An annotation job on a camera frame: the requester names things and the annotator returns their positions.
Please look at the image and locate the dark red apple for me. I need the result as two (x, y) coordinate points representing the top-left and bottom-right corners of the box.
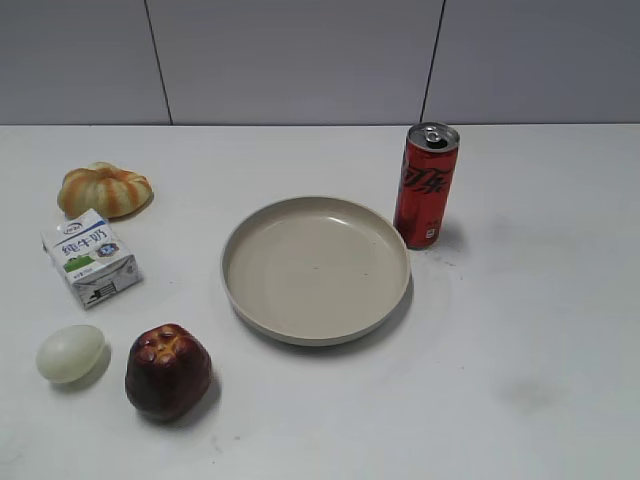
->
(125, 323), (213, 423)

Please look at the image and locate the red cola can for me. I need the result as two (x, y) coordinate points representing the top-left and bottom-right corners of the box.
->
(393, 122), (460, 250)

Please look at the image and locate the striped round bread bun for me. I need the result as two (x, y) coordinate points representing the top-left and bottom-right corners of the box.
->
(57, 162), (153, 219)

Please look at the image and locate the small white milk carton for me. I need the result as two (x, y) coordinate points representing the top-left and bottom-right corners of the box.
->
(41, 209), (142, 309)

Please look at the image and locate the white egg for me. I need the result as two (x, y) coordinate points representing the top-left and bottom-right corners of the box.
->
(35, 325), (106, 384)

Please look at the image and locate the beige round plate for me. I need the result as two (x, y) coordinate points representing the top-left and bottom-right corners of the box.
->
(220, 196), (412, 347)

